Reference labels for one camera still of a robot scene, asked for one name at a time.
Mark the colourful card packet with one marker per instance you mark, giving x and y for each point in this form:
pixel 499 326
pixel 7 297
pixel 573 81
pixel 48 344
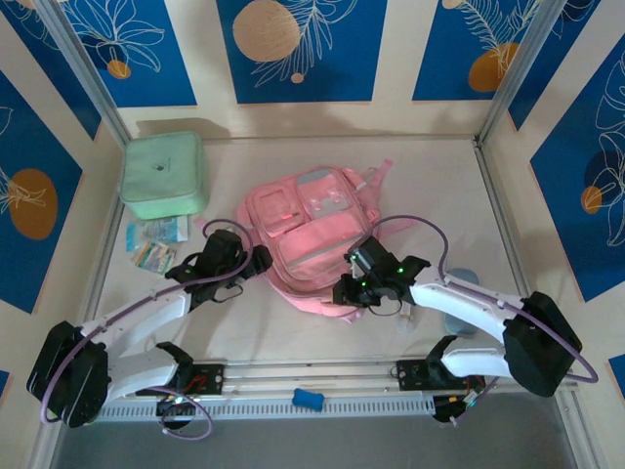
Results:
pixel 154 256

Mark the light blue pencil case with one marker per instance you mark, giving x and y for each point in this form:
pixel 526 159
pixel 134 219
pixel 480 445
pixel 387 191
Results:
pixel 464 277

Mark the mint green zip case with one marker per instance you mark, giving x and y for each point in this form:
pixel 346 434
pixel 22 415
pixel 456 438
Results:
pixel 161 171

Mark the pink student backpack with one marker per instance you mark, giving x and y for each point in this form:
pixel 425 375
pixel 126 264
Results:
pixel 312 234

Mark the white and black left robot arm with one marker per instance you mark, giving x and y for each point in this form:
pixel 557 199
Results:
pixel 141 312

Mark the aluminium frame post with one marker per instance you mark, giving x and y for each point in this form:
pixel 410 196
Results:
pixel 522 68
pixel 83 63

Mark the aluminium mounting rail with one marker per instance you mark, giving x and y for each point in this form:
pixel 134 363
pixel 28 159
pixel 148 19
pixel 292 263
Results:
pixel 312 373

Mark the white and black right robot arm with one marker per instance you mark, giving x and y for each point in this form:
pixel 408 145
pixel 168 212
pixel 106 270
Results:
pixel 454 298

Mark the blue tissue packet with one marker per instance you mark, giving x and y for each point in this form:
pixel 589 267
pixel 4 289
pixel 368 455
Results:
pixel 161 229

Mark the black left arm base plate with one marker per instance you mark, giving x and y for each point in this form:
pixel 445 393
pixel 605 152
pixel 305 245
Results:
pixel 212 378

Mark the aluminium table side rail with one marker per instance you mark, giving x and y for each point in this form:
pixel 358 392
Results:
pixel 97 288
pixel 486 161

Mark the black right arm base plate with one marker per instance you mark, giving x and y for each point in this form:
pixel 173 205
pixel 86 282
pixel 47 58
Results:
pixel 410 373

